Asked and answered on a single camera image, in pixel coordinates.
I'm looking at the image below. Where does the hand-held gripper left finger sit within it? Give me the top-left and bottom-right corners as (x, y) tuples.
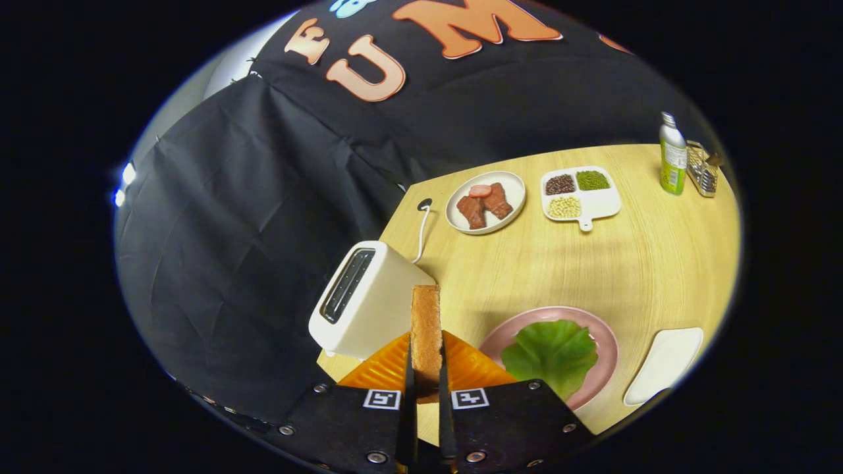
(280, 331), (419, 474)

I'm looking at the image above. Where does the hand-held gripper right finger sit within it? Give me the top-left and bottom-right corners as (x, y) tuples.
(438, 329), (597, 474)

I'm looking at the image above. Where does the brown toast slice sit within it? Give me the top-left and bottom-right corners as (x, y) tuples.
(410, 284), (443, 404)

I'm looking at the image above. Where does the green lettuce leaf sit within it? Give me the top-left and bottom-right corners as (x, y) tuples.
(501, 319), (600, 402)

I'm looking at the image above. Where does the pink plate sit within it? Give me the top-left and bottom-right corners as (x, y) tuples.
(479, 305), (620, 412)

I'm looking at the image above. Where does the white toaster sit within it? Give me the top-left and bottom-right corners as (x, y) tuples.
(308, 240), (437, 361)

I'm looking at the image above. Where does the brown meat piece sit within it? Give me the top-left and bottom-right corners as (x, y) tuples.
(483, 182), (514, 221)
(456, 195), (487, 230)

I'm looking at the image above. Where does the white oblong plate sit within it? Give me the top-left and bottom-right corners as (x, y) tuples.
(623, 327), (704, 407)

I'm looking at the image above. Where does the grey round plate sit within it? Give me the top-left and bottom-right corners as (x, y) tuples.
(445, 171), (527, 236)

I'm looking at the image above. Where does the black backdrop cloth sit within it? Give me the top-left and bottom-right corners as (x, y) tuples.
(113, 0), (732, 435)

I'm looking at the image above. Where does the white divided dish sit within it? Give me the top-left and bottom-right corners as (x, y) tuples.
(541, 166), (622, 232)

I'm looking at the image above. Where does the green label metal bottle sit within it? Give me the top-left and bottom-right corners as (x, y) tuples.
(659, 111), (688, 196)

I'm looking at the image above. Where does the white toaster cable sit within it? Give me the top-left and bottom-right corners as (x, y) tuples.
(413, 204), (432, 264)

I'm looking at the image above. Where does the wire mesh utensil holder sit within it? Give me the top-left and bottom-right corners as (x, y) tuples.
(686, 140), (724, 198)

